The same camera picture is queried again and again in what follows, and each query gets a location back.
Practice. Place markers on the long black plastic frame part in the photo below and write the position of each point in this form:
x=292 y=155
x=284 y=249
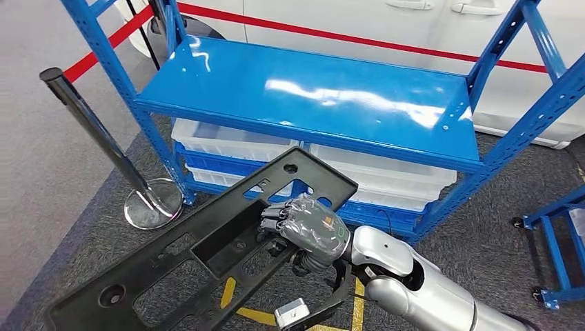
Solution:
x=320 y=176

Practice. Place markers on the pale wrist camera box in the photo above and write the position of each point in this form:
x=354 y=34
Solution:
x=292 y=313

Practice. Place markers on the chrome stanchion post with base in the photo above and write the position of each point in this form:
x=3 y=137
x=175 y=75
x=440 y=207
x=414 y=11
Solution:
x=91 y=124

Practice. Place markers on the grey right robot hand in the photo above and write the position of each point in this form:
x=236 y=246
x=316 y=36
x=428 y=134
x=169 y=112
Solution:
x=315 y=228

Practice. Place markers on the black stanchion post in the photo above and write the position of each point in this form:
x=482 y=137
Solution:
x=157 y=7

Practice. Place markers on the white car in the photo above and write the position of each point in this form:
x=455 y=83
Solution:
x=320 y=13

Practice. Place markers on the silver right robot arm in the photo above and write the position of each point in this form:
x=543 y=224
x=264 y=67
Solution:
x=434 y=297

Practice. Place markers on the blue metal shelf rack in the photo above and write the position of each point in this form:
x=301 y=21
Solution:
x=297 y=91

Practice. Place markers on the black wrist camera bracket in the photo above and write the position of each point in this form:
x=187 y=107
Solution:
x=336 y=292

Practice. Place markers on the small blue wheeled rack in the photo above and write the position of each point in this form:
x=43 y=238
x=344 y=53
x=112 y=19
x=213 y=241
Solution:
x=555 y=256

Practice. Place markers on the red barrier belt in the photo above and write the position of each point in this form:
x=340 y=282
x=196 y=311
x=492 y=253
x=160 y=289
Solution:
x=365 y=40
x=109 y=41

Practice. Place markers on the white plastic bin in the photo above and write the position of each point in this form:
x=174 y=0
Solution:
x=219 y=137
x=205 y=176
x=393 y=201
x=388 y=176

